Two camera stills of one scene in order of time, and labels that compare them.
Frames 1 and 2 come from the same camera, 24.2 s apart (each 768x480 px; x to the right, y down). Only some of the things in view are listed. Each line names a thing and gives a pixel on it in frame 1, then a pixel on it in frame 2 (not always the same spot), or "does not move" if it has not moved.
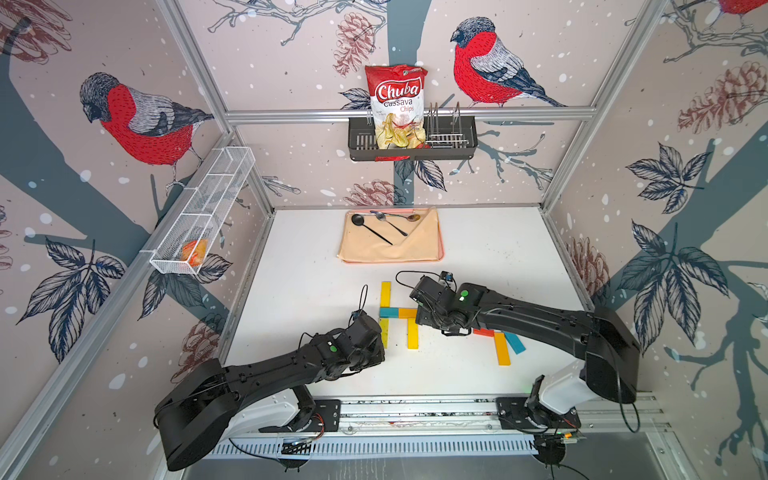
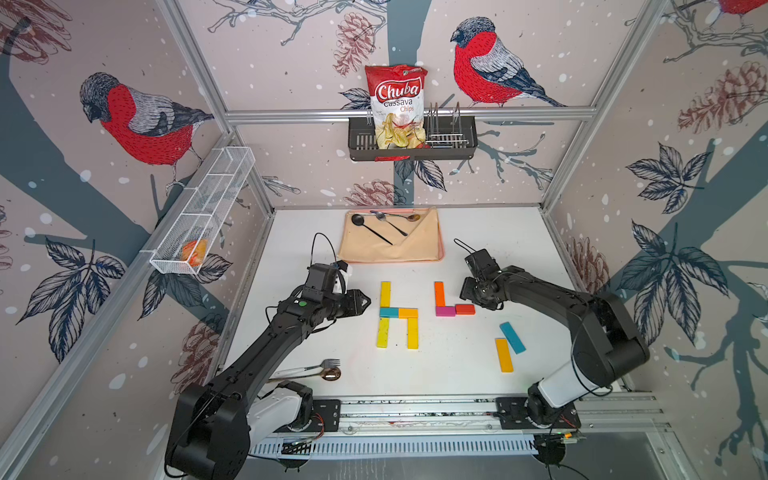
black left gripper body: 375,354 to 338,304
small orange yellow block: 407,313 does not move
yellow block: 384,324 does not move
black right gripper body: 433,321 to 471,290
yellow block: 385,294 does not move
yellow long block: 412,333 does not move
